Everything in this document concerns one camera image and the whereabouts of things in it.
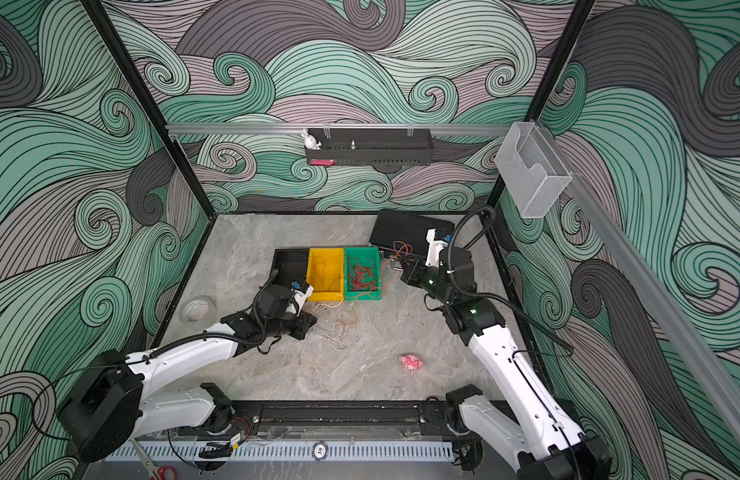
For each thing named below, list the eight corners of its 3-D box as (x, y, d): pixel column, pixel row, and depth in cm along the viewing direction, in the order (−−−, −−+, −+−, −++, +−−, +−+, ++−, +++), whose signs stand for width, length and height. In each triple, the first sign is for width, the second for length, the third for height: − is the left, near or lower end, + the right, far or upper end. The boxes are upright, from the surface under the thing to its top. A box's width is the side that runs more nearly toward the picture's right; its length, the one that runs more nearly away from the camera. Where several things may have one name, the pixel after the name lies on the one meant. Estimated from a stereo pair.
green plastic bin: (343, 302, 97) (342, 291, 91) (345, 256, 109) (344, 244, 104) (381, 302, 97) (382, 291, 91) (379, 256, 109) (380, 244, 104)
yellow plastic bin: (306, 302, 97) (302, 290, 91) (312, 259, 108) (309, 247, 102) (343, 302, 97) (342, 290, 91) (346, 259, 108) (345, 247, 102)
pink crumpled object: (405, 376, 82) (407, 370, 77) (399, 362, 84) (401, 355, 80) (420, 371, 83) (423, 364, 78) (414, 357, 85) (417, 350, 81)
